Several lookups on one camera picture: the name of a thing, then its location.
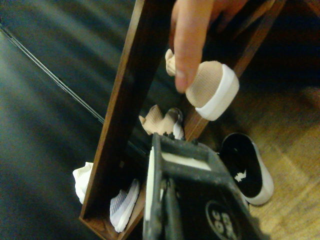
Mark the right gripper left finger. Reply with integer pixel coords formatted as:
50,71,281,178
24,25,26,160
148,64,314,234
142,146,169,240

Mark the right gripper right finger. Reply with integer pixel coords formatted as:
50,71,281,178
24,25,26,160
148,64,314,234
151,132,262,240

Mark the black shoe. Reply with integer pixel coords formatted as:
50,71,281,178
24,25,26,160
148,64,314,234
218,132,275,207

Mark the beige shoe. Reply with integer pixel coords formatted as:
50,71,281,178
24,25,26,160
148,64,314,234
164,48,241,122
138,104,186,141

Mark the person's hand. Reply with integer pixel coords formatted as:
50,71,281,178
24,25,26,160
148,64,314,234
168,0,251,95

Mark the pale lilac shoe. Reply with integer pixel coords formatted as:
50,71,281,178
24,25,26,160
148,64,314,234
109,178,141,234

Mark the white shoe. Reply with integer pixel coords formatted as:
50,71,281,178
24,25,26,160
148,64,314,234
72,161,95,205

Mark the brown shoe rack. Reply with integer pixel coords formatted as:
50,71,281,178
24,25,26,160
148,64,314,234
78,0,288,240

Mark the curtain stand pole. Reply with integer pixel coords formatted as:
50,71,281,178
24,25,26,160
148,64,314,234
0,24,106,125

